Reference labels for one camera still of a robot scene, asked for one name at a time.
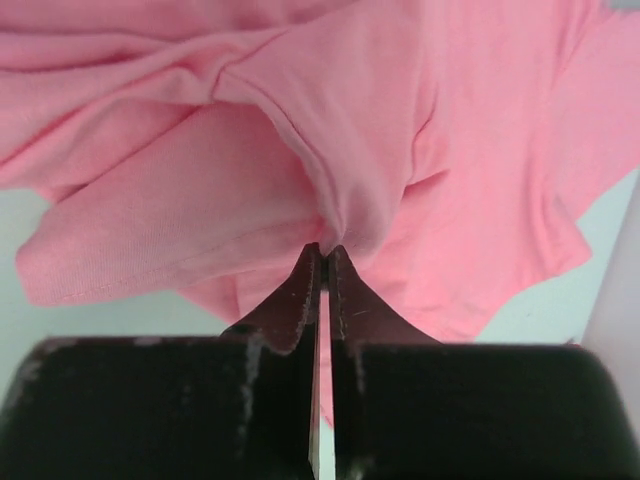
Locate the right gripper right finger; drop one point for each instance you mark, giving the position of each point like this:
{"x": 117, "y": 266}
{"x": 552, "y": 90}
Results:
{"x": 409, "y": 407}

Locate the pink t shirt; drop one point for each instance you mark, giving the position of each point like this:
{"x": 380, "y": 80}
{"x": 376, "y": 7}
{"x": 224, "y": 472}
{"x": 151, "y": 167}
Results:
{"x": 197, "y": 146}

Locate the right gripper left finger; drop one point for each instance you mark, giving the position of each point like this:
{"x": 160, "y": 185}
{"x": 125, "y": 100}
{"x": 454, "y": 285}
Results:
{"x": 240, "y": 405}

